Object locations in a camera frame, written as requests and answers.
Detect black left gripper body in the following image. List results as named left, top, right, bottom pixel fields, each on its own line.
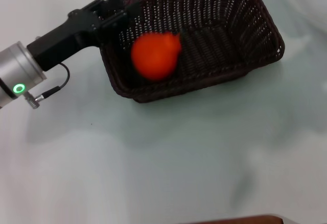
left=26, top=4, right=103, bottom=72

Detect orange toy tangerine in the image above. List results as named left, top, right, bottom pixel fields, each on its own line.
left=130, top=31, right=183, bottom=82

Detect black woven rectangular basket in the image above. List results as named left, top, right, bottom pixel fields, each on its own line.
left=98, top=0, right=286, bottom=104

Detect brown rounded edge piece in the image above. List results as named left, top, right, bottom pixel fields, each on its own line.
left=190, top=215, right=285, bottom=224

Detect left arm cable with connector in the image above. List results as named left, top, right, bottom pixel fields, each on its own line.
left=25, top=62, right=71, bottom=110

